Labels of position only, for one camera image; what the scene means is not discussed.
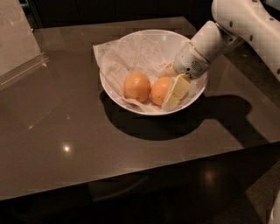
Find white paper towel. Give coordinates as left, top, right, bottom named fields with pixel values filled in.
left=92, top=31, right=202, bottom=114

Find white ceramic bowl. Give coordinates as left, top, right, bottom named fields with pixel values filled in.
left=99, top=29, right=209, bottom=116

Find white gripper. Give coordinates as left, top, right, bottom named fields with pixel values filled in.
left=157, top=42, right=210, bottom=110

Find clear acrylic sign stand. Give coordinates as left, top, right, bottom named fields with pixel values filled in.
left=0, top=0, right=48, bottom=90

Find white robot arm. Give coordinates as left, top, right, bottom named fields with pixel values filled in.
left=175, top=0, right=279, bottom=224

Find orange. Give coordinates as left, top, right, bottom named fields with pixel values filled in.
left=122, top=72, right=151, bottom=102
left=150, top=77, right=171, bottom=106

